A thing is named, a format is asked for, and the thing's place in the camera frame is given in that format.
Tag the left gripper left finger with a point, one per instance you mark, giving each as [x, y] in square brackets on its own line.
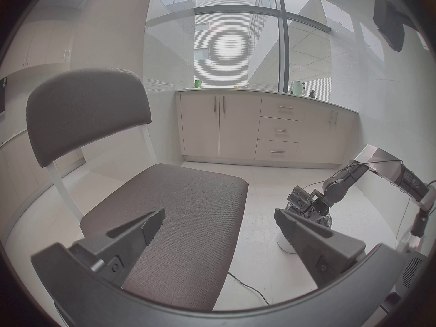
[115, 247]

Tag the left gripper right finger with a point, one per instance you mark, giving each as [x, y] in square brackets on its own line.
[320, 247]

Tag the black plastic bag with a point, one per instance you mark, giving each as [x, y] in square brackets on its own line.
[327, 221]

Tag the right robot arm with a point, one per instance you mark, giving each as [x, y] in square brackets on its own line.
[378, 165]

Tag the white trash bin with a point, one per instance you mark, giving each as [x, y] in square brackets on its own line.
[286, 245]

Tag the grey chair with white legs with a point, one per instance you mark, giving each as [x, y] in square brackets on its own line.
[177, 209]

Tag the pale low cabinet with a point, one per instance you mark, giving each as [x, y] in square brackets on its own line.
[20, 169]

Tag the beige cabinet with drawers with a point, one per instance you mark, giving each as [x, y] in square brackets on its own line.
[238, 124]

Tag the pale green kettle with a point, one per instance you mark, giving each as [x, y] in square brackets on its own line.
[297, 87]

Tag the green cup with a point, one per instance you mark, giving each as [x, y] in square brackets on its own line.
[198, 83]

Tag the window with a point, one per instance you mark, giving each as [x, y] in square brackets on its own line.
[231, 39]

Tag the black wall screen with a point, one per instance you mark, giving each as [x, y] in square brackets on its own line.
[2, 97]

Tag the beige wall cabinet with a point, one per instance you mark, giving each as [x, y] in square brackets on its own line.
[44, 43]

